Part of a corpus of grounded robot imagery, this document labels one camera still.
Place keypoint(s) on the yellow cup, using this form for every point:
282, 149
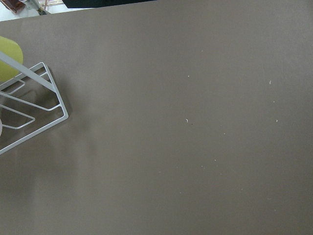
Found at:
12, 50

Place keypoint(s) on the white wire cup rack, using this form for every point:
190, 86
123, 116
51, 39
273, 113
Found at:
30, 103

